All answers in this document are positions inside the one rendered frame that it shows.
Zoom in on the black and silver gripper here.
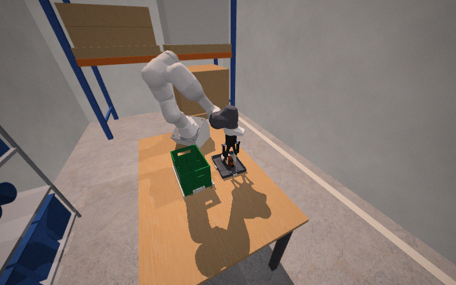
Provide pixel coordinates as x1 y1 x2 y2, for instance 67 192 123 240
221 135 240 164

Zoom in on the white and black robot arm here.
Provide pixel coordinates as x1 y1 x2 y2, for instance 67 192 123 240
141 50 245 138

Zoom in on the brown glass bottle with white label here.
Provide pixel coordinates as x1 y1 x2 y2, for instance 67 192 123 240
220 152 234 168

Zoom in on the green plastic crate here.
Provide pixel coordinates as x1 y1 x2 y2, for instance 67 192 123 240
170 144 212 196

